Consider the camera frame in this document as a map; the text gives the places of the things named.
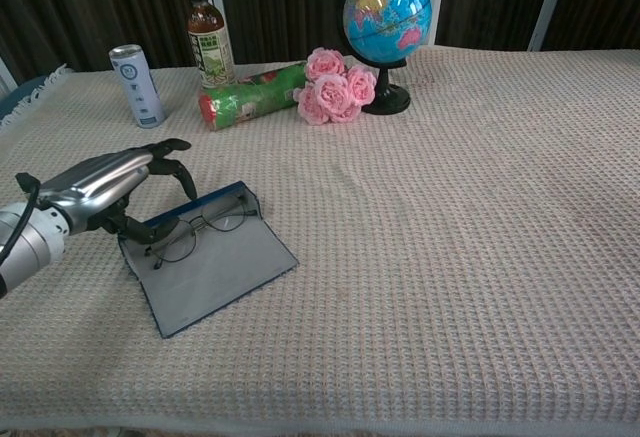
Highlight pink rose bouquet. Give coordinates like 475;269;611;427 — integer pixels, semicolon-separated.
292;46;378;126

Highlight blue globe on black stand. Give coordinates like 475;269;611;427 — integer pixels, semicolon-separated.
342;0;434;116

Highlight thin black frame eyeglasses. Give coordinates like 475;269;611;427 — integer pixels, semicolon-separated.
144;195;259;272

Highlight green floral wrapped tube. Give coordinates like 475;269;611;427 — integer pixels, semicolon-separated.
197;61;309;132

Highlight beige waffle tablecloth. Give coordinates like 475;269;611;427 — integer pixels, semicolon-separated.
0;46;640;433

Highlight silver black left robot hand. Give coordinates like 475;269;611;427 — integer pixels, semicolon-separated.
37;138;199;244

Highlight dark blue glasses case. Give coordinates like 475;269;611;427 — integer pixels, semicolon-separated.
117;180;300;340

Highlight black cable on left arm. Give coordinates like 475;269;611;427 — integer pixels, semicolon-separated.
0;171;42;266

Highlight blue padded table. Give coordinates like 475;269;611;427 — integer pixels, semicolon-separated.
0;75;51;121

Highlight white drink can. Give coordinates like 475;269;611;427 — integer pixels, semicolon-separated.
108;44;167;129

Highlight brown tea bottle green label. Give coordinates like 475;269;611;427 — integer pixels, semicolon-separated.
187;0;236;91

